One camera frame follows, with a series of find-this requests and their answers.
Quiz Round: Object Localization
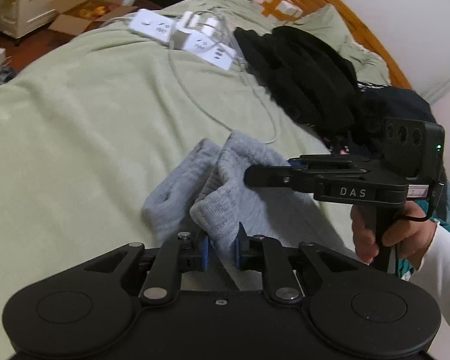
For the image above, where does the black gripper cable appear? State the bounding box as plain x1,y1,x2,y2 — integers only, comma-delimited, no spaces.
402,168,446,223

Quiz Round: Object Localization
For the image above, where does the white power cable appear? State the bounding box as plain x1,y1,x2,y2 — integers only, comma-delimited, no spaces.
167,6,279,146

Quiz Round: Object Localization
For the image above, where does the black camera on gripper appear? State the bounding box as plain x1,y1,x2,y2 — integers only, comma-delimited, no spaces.
383,118,446,183

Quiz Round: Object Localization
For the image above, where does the dark navy garment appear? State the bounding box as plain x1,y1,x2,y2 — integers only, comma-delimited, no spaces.
349,82,437,158

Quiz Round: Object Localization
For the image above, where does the black fuzzy garment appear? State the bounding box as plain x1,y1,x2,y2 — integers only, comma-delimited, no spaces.
234,26,359,153

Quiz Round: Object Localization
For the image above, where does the teal sweatshirt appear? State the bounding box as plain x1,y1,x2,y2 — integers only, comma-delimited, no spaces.
398,183,450,281

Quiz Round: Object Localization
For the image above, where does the white power strip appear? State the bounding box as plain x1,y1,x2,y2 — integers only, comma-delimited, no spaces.
170,10,236,71
128,9,175,45

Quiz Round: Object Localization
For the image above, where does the cardboard box with oranges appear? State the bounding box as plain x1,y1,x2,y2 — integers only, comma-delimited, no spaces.
49,0,138,37

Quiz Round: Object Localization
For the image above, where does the orange wooden headboard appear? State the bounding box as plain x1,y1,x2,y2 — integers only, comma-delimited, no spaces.
253,0,414,91

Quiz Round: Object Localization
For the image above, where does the light green bed blanket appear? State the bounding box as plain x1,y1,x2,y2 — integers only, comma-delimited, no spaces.
0,0,393,360

